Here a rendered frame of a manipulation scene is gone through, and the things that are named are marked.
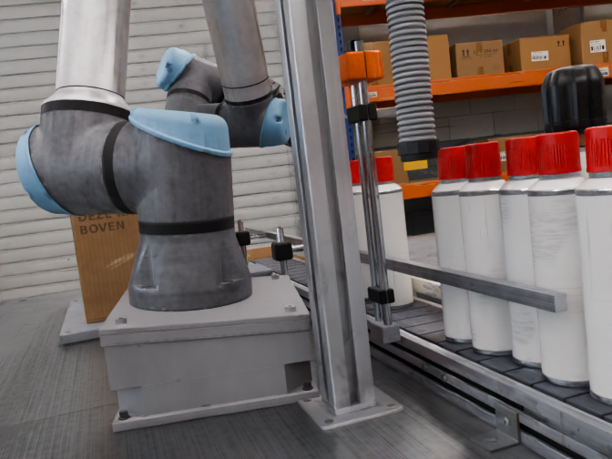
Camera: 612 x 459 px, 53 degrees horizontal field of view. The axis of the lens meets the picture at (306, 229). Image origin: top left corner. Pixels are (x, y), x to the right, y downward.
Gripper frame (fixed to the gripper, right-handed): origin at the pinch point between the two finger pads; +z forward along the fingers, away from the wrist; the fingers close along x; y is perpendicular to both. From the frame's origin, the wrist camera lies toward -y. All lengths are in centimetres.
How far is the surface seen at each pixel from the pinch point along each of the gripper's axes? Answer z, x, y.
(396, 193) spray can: -9.4, 9.9, 42.2
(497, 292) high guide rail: -16, 16, 71
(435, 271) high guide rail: -14, 11, 62
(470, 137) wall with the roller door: 287, -65, -313
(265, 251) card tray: 21, -55, -35
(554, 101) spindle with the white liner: 6.7, 29.0, 38.1
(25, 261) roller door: -9, -292, -296
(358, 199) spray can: -10.0, 4.5, 36.4
